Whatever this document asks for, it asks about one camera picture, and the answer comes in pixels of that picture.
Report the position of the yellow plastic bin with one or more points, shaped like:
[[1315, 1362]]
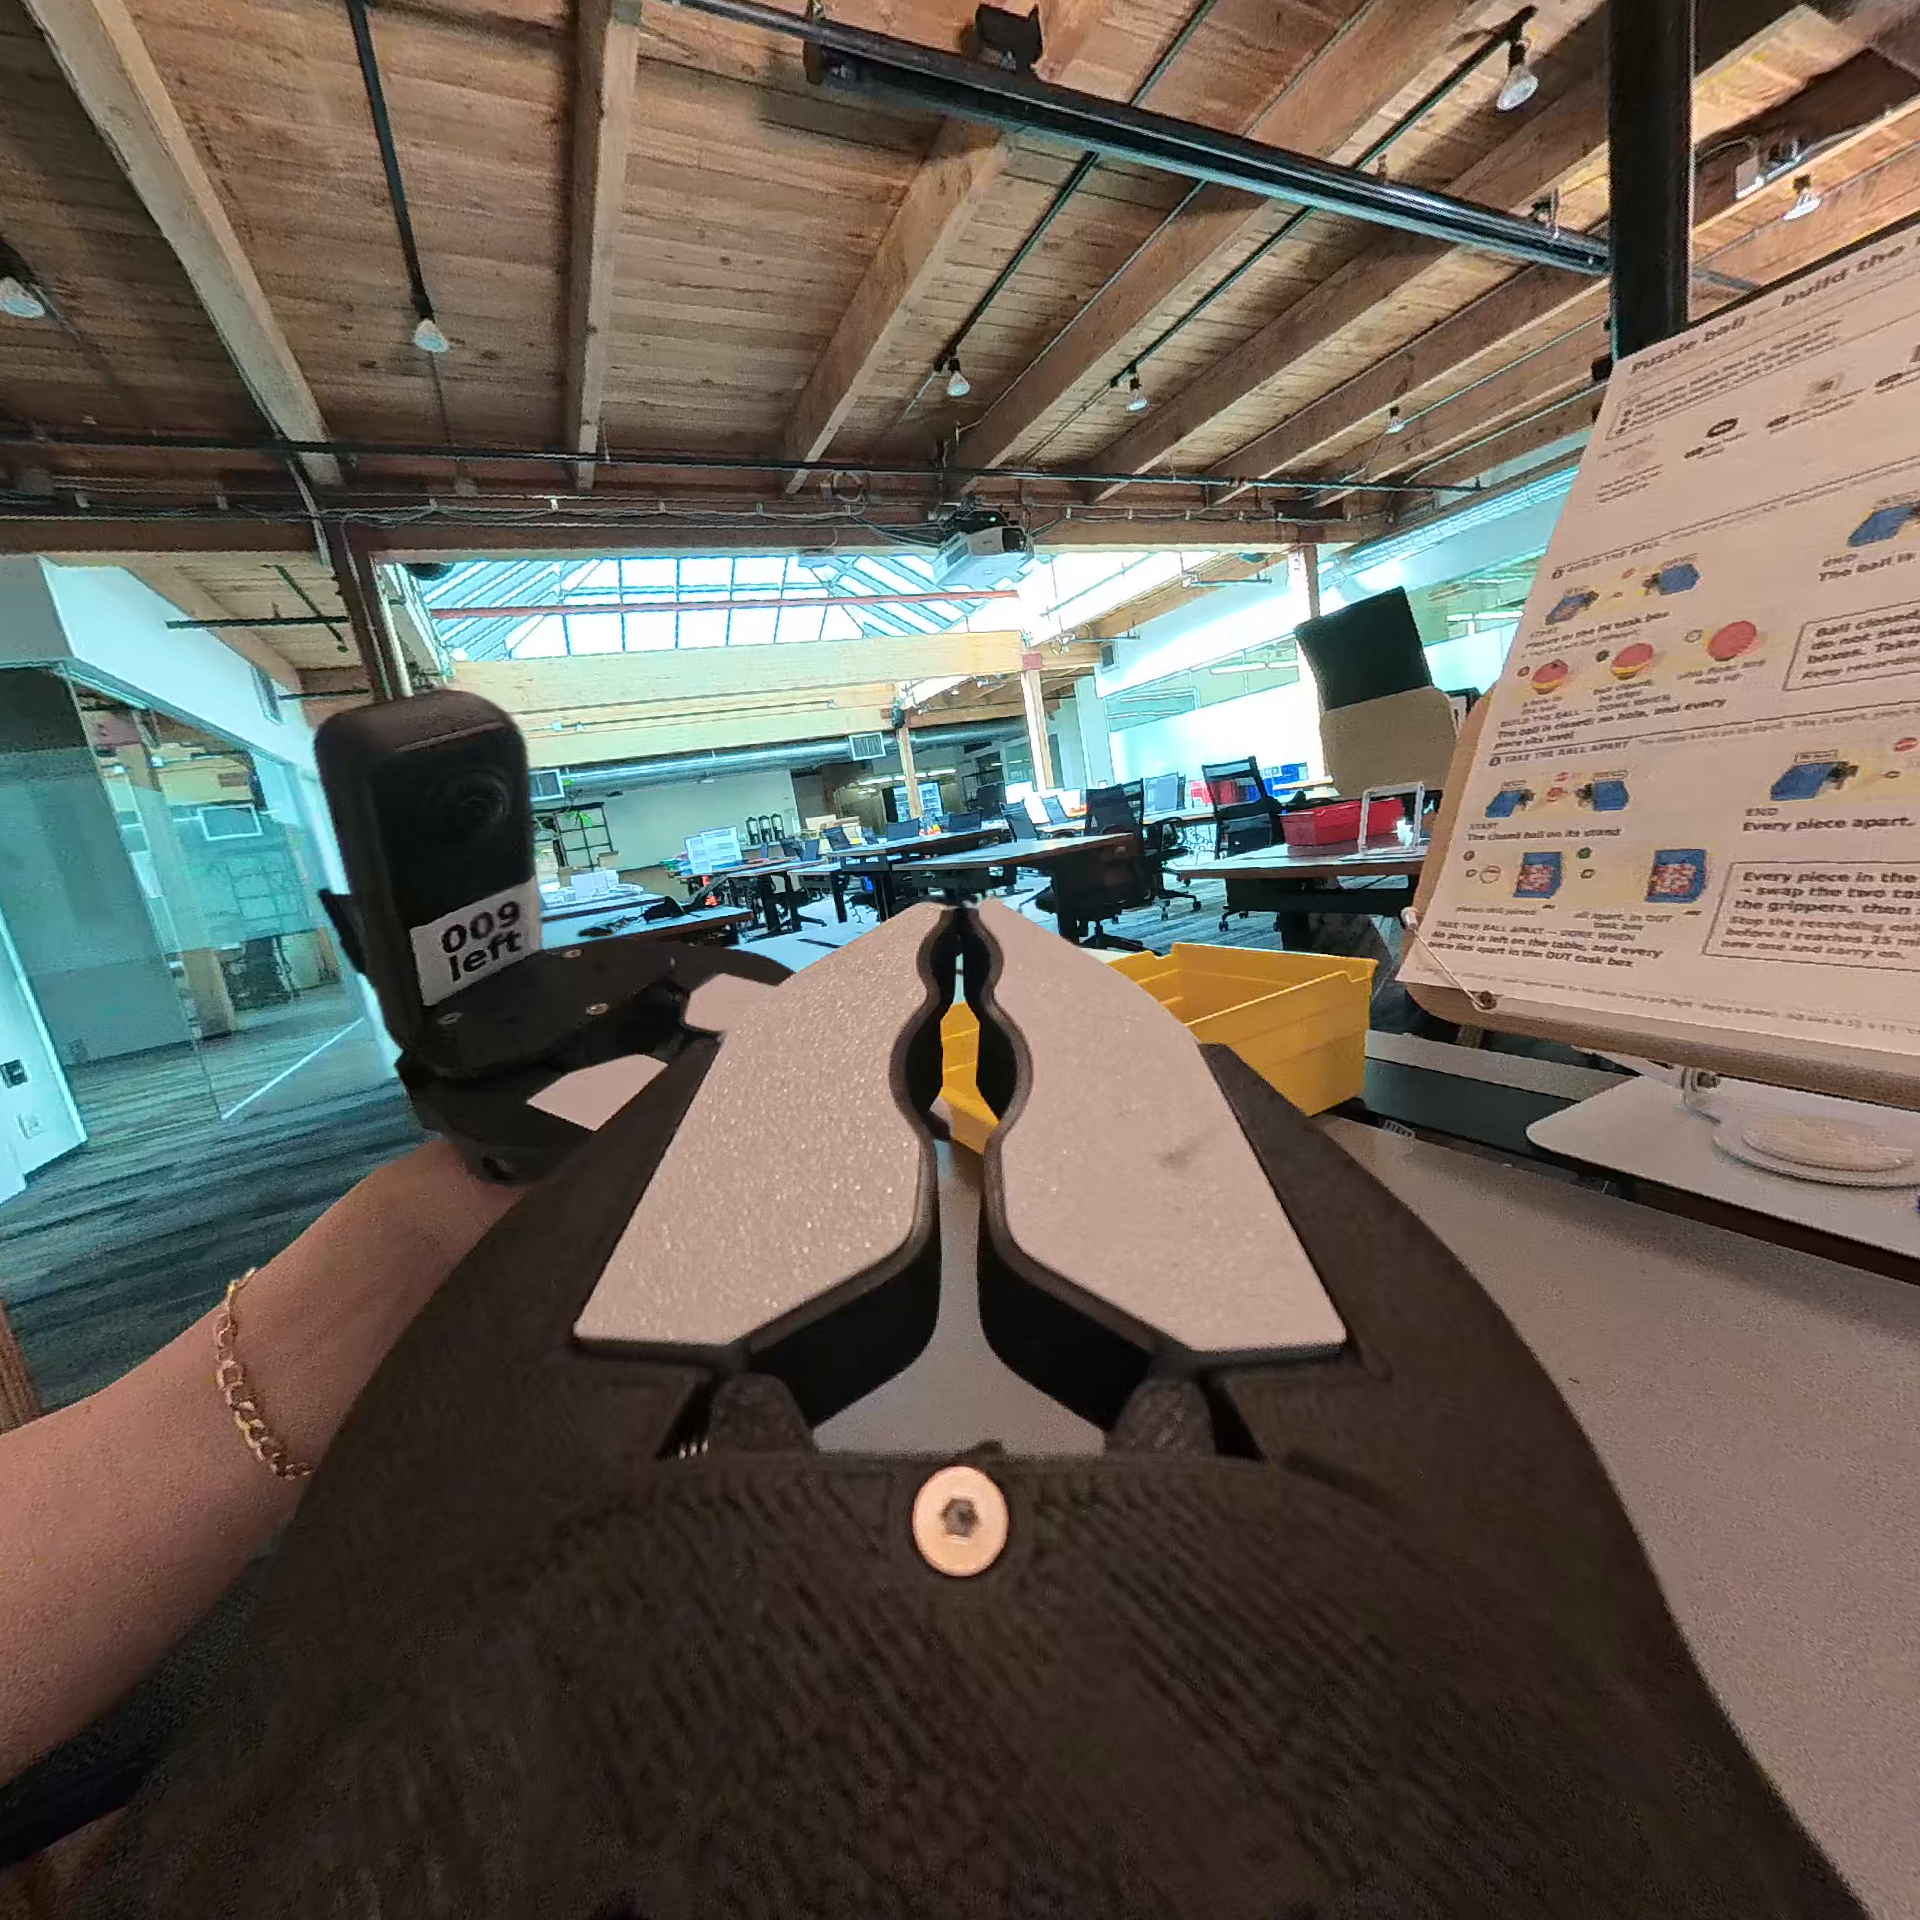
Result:
[[1260, 1036]]

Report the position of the black vertical pole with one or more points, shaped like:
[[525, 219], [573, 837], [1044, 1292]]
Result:
[[1651, 180]]

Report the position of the black panel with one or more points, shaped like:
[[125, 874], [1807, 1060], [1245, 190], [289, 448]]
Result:
[[1366, 651]]

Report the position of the printed instruction sheet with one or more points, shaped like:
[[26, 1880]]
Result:
[[1710, 750]]

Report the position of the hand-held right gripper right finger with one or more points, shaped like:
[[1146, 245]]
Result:
[[1171, 1200]]

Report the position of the black office chair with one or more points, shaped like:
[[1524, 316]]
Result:
[[1239, 805], [1087, 880]]

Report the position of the person's left hand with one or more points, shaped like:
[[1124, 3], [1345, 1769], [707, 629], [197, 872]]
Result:
[[377, 1276]]

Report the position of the white round disc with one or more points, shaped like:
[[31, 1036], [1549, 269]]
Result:
[[1815, 1142]]

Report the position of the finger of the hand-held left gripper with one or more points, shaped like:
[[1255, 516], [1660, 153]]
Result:
[[603, 1090]]

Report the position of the round ceiling lamp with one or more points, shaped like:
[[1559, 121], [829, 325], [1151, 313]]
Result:
[[20, 294], [430, 337]]

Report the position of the red plastic bin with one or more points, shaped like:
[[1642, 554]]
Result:
[[1343, 824]]

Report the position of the person's left forearm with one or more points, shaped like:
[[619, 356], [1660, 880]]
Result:
[[122, 1532]]

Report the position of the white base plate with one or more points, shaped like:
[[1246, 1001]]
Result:
[[1636, 1140]]

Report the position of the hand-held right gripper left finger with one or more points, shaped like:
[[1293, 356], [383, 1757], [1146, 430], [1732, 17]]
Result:
[[751, 1200]]

